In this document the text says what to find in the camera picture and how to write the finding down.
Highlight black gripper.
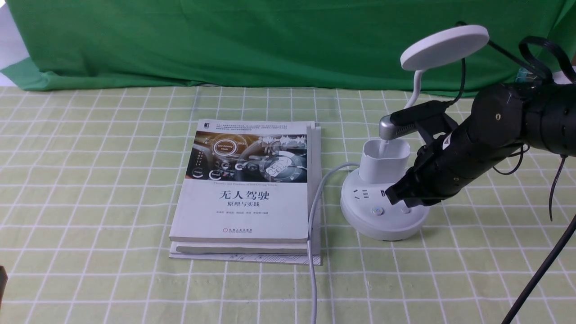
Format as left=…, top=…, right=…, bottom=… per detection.
left=385, top=121, right=522, bottom=208

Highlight white desk lamp with base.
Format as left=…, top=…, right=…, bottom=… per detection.
left=340, top=22, right=490, bottom=241

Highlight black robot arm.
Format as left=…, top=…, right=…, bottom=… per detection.
left=385, top=83, right=576, bottom=207

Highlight bottom white book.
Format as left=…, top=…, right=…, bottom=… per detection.
left=169, top=126, right=323, bottom=266

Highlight top white self-driving book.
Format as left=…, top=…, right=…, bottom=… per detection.
left=169, top=119, right=316, bottom=243

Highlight green backdrop cloth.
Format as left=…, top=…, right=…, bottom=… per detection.
left=1, top=0, right=575, bottom=91

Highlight green checkered tablecloth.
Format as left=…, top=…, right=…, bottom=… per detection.
left=0, top=87, right=576, bottom=324

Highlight dark object at left edge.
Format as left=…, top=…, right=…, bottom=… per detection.
left=0, top=266, right=8, bottom=305

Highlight white lamp power cable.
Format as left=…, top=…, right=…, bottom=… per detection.
left=307, top=162, right=360, bottom=324

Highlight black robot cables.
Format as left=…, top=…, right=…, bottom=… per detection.
left=454, top=21, right=576, bottom=324

